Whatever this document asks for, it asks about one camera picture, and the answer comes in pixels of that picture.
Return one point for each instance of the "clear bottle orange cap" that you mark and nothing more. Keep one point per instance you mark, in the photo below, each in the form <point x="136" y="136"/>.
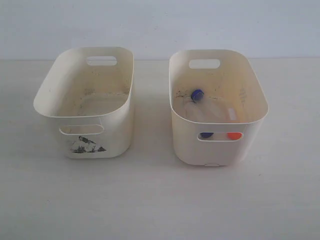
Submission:
<point x="233" y="117"/>

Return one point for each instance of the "cream plastic bin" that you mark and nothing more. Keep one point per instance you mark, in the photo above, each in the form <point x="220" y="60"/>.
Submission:
<point x="87" y="101"/>
<point x="225" y="75"/>

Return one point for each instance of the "clear bottle blue cap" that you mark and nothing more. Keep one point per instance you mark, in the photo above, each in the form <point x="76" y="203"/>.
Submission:
<point x="203" y="108"/>

